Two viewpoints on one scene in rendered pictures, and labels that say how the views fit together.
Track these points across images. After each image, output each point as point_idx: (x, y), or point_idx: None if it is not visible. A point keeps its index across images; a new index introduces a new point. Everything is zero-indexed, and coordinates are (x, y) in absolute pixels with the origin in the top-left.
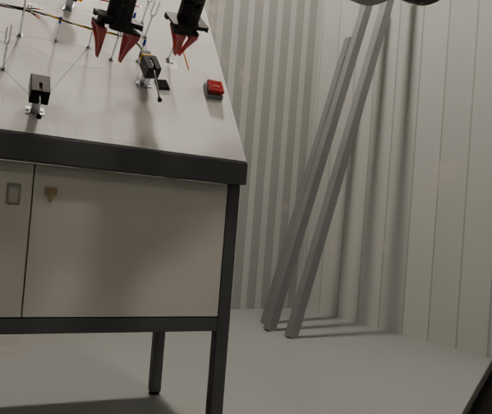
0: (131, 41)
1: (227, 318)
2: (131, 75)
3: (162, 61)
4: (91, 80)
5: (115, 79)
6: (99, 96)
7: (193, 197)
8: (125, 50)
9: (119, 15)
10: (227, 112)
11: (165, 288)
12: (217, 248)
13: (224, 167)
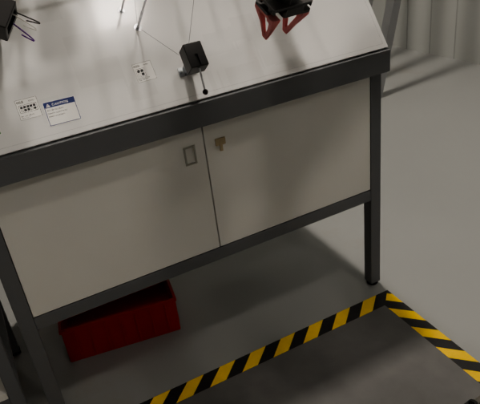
0: (301, 18)
1: (378, 187)
2: None
3: None
4: (219, 3)
5: None
6: (234, 22)
7: (340, 97)
8: (293, 25)
9: (290, 1)
10: None
11: (326, 183)
12: (365, 134)
13: (369, 62)
